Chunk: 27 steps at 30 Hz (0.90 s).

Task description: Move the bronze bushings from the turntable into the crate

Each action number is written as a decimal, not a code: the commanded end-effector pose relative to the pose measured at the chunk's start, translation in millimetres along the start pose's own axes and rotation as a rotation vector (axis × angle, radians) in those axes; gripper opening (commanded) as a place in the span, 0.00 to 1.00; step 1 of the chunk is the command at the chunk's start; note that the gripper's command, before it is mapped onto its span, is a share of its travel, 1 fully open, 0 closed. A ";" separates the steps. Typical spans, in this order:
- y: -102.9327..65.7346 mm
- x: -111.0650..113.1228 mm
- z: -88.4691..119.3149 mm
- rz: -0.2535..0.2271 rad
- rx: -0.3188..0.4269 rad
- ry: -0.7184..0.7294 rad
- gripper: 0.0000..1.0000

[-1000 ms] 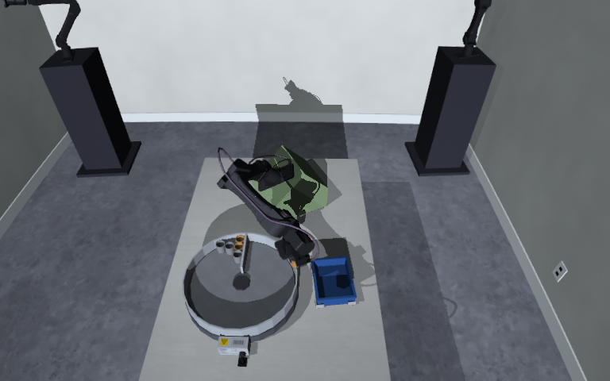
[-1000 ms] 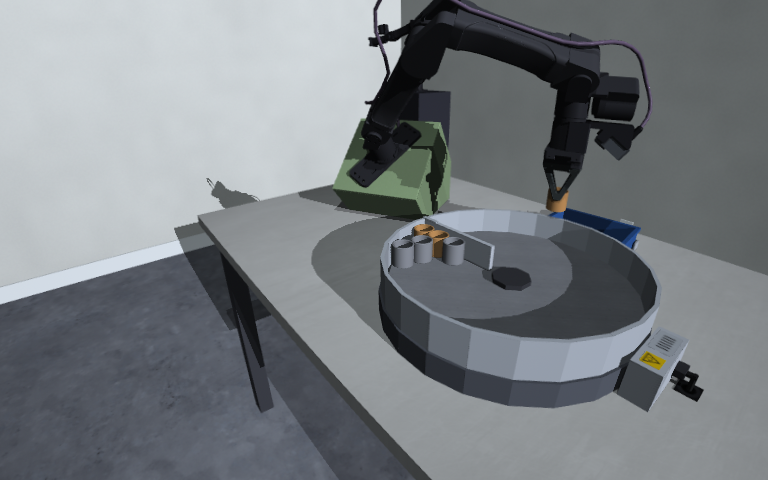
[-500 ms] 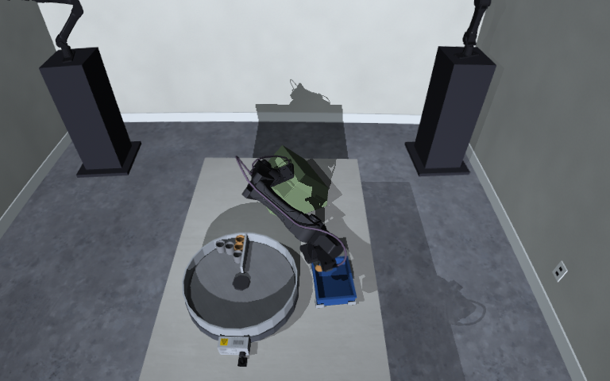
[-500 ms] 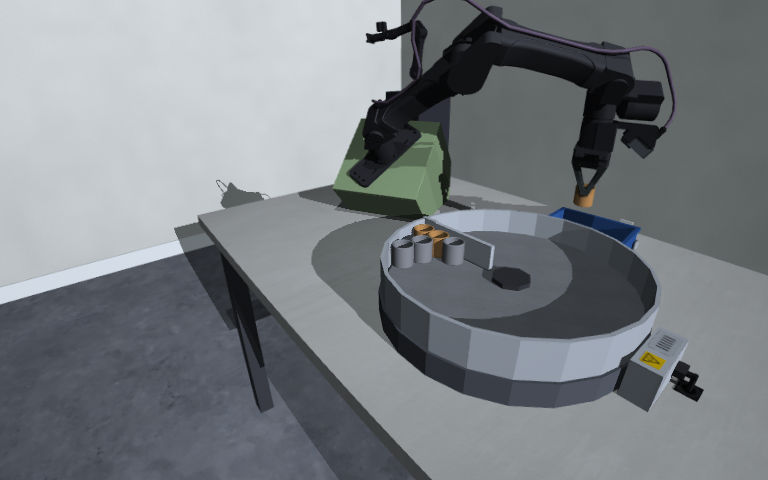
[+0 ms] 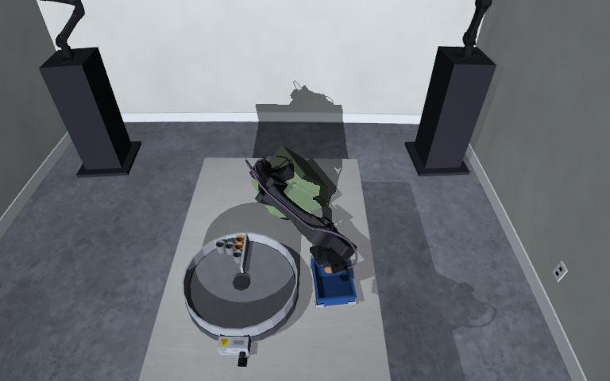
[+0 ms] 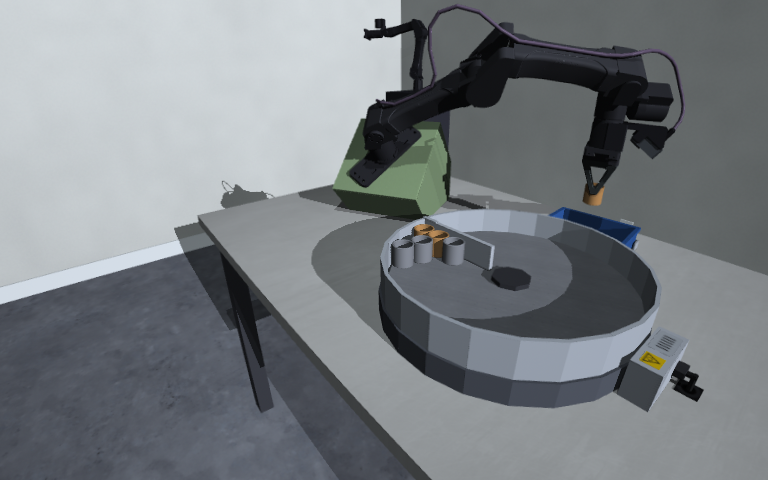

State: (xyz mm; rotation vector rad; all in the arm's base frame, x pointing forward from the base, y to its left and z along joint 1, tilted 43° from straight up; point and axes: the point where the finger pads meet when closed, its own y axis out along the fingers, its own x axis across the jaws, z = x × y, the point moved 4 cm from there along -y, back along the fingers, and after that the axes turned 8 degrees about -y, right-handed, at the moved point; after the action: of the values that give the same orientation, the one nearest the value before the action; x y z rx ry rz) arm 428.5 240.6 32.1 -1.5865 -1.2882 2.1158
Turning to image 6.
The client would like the bronze bushing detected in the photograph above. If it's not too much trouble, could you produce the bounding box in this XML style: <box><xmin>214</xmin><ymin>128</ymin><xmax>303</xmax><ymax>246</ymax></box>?
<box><xmin>428</xmin><ymin>230</ymin><xmax>449</xmax><ymax>258</ymax></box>
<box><xmin>583</xmin><ymin>183</ymin><xmax>604</xmax><ymax>206</ymax></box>
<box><xmin>414</xmin><ymin>224</ymin><xmax>434</xmax><ymax>236</ymax></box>

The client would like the blue open crate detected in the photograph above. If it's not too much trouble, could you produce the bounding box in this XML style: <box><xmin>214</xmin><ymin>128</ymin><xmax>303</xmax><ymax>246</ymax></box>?
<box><xmin>548</xmin><ymin>207</ymin><xmax>641</xmax><ymax>249</ymax></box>

